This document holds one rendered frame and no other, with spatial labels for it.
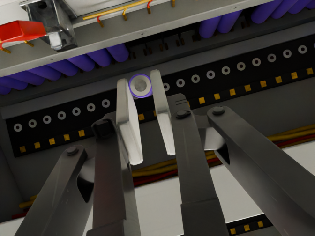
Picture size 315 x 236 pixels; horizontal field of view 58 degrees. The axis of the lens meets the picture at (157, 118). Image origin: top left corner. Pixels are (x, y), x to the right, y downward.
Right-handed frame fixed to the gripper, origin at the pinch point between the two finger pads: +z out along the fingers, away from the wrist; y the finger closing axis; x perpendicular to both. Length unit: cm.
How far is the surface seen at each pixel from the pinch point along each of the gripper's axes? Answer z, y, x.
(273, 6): 11.5, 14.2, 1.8
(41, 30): 0.5, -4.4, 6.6
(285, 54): 17.8, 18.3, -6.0
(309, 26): 18.8, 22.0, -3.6
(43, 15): 6.2, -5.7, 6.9
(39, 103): 18.6, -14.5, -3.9
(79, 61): 11.9, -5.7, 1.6
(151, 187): 0.7, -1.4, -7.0
